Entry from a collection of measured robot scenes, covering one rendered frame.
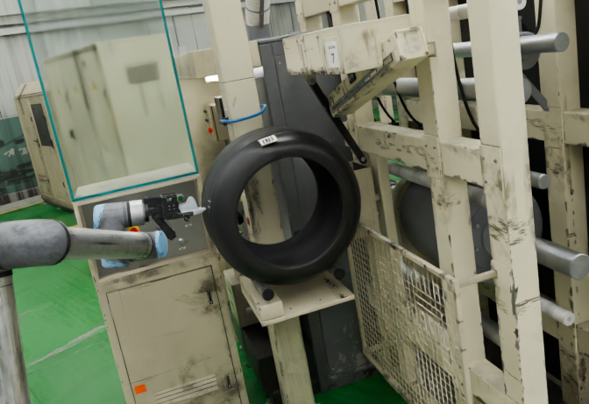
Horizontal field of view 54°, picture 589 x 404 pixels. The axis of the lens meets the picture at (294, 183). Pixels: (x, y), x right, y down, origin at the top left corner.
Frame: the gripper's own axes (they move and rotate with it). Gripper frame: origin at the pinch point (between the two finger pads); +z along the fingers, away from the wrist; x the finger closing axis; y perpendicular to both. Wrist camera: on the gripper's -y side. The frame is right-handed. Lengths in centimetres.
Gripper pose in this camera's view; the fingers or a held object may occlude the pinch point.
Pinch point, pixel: (202, 210)
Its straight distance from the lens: 208.9
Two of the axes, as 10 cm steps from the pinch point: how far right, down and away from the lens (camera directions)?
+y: -0.5, -9.8, -2.0
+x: -2.9, -1.7, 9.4
